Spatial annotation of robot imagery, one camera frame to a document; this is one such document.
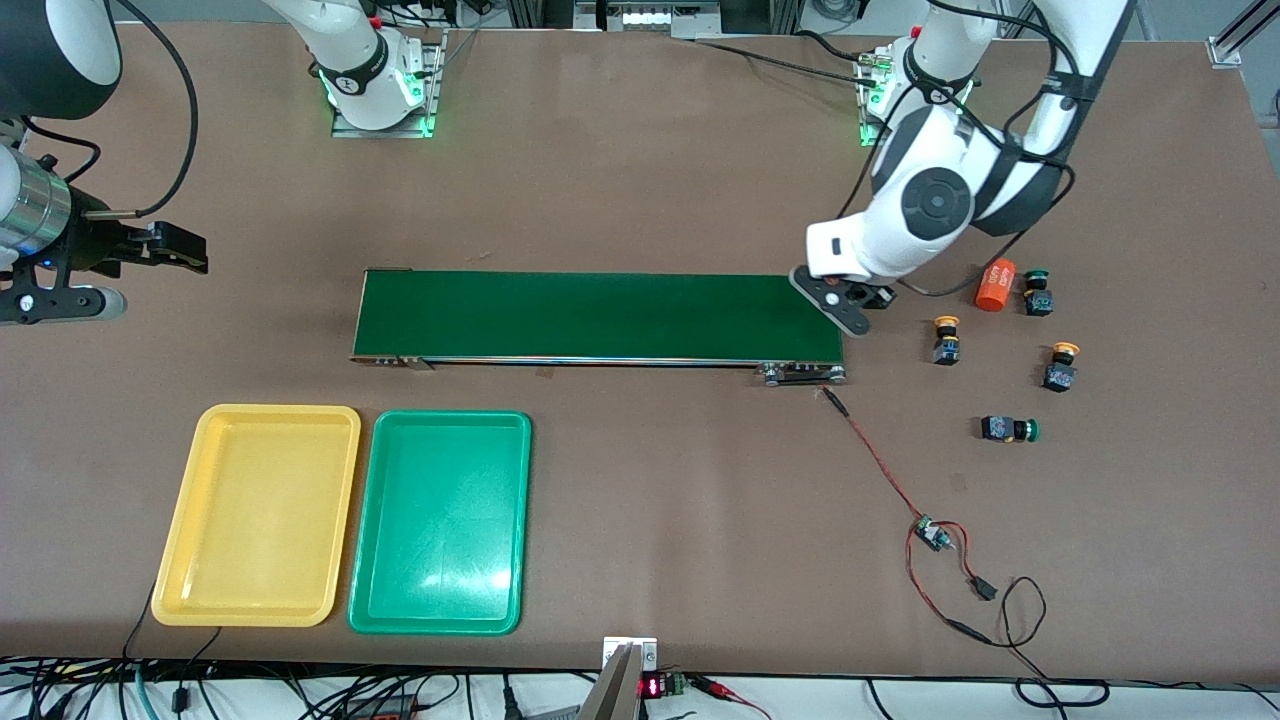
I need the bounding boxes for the orange cylinder with 4680 print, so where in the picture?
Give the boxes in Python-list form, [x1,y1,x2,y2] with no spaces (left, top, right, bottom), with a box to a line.
[974,258,1017,313]

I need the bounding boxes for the yellow plastic tray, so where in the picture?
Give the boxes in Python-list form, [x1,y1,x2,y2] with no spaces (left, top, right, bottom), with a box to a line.
[150,403,363,629]

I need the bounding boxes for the green conveyor belt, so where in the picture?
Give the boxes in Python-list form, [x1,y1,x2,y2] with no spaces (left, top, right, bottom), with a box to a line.
[350,268,849,387]

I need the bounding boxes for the white lit panel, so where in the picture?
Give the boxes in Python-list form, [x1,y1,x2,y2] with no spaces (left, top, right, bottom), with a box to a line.
[598,5,723,31]

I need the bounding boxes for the green plastic tray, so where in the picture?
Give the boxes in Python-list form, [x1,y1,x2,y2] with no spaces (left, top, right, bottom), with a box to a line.
[347,409,534,637]

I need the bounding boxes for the red clip lead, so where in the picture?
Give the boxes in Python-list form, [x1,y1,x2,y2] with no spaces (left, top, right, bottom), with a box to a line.
[692,676,773,720]

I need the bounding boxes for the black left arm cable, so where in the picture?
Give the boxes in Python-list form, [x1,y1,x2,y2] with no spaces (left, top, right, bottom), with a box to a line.
[838,0,1081,299]

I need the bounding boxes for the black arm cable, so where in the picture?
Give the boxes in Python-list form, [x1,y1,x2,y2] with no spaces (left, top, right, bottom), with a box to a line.
[838,0,1081,299]
[100,0,199,219]

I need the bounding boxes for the red-black wire harness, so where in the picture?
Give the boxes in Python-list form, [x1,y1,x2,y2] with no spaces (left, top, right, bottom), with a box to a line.
[820,386,999,646]

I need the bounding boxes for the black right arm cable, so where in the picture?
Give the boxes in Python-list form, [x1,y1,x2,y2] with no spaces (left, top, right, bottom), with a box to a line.
[100,0,199,219]

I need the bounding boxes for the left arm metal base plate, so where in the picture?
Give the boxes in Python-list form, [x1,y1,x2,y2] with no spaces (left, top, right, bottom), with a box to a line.
[858,48,891,150]

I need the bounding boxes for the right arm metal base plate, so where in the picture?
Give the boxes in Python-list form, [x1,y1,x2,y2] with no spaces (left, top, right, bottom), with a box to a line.
[330,28,446,139]

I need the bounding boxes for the black cable on table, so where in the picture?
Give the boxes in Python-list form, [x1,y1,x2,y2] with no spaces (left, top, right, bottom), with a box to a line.
[693,30,886,89]

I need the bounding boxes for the thin black cable loop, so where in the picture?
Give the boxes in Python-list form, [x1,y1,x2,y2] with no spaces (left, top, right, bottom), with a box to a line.
[940,577,1111,709]

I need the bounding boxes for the aluminium frame profile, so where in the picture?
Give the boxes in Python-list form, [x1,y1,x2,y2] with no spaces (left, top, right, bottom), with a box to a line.
[1208,0,1280,69]

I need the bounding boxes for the grey metal bracket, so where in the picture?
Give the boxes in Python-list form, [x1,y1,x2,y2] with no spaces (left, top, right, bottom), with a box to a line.
[577,636,661,720]

